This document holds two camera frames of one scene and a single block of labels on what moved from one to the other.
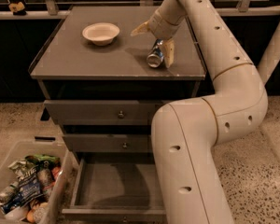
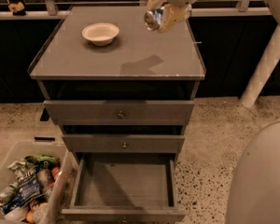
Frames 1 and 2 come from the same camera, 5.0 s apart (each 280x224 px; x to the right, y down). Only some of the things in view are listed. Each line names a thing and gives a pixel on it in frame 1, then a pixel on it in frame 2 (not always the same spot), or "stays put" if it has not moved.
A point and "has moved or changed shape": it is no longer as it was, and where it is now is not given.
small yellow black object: x=18 y=8 stays put
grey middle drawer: x=109 y=143 stays put
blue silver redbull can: x=156 y=58 has moved or changed shape
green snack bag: x=48 y=161 stays put
